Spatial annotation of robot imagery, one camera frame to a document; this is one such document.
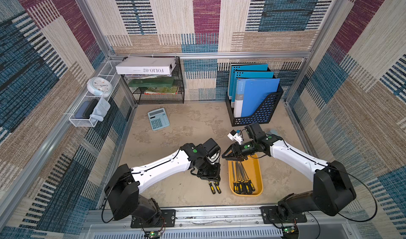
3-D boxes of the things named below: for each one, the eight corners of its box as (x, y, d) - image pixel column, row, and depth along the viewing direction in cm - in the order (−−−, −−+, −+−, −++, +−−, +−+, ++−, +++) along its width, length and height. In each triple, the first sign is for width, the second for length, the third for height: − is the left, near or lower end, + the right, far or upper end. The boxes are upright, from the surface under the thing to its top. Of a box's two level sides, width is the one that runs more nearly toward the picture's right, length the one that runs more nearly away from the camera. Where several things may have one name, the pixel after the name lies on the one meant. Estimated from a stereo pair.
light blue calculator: (152, 131, 107) (151, 128, 104) (148, 115, 116) (147, 112, 113) (170, 125, 109) (169, 122, 107) (165, 110, 118) (164, 107, 116)
